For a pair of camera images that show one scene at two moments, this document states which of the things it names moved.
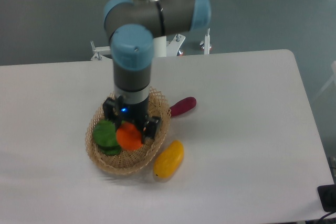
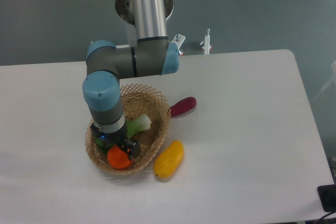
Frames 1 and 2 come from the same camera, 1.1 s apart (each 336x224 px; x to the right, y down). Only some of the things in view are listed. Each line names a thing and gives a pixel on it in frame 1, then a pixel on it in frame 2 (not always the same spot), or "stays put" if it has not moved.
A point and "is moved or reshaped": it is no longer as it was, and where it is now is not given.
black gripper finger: [111, 109] to [95, 130]
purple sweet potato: [182, 106] stays put
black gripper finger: [150, 126] to [133, 148]
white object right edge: [333, 78] stays put
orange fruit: [128, 137] is moved or reshaped
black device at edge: [327, 196] stays put
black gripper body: [135, 113] to [116, 138]
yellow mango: [168, 161] stays put
